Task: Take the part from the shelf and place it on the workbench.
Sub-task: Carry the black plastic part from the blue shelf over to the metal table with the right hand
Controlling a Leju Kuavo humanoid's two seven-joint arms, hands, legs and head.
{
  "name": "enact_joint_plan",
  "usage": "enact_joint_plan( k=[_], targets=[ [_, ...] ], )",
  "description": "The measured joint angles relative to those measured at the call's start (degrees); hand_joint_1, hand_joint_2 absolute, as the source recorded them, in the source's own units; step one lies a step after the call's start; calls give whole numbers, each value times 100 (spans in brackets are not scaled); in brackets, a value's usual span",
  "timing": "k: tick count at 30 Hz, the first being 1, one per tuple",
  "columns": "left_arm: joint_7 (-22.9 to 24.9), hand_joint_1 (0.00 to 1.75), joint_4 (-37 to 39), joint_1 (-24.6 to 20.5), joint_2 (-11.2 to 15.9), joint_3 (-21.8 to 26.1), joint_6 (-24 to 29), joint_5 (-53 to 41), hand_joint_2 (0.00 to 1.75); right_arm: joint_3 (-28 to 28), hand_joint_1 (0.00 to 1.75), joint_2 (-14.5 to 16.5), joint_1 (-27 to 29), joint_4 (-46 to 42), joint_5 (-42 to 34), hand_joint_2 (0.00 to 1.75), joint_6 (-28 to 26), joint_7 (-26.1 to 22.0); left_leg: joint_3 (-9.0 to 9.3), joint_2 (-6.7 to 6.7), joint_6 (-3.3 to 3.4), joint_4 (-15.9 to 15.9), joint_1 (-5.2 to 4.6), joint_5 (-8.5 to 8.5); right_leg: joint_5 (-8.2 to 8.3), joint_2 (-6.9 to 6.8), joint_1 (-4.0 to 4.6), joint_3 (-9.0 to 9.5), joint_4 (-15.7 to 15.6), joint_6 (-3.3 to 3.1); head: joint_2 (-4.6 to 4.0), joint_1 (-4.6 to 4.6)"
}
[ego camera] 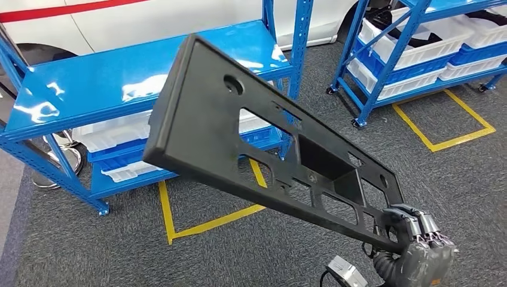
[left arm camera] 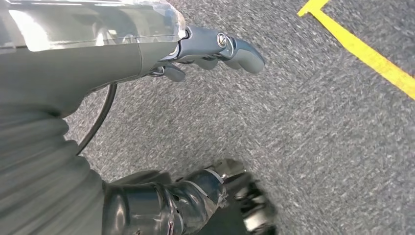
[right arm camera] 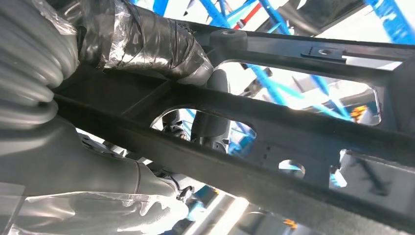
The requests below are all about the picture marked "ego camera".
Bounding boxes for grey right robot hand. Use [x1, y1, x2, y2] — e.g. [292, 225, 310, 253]
[382, 204, 460, 287]

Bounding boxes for black plastic panel part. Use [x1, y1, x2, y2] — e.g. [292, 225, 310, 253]
[142, 33, 407, 254]

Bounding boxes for blue wheeled shelf rack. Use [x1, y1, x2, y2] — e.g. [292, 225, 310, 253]
[326, 0, 507, 130]

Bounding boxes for blue steel shelf rack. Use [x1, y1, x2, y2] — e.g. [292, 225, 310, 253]
[0, 0, 314, 216]

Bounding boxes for black parts in bin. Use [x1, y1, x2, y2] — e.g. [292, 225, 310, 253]
[386, 23, 444, 48]

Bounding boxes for white car red stripe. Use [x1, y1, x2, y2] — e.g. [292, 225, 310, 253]
[0, 0, 393, 66]

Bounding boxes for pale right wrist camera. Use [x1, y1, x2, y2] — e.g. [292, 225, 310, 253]
[326, 255, 369, 287]

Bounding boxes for chrome stanchion post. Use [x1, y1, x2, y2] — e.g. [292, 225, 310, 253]
[0, 22, 85, 190]

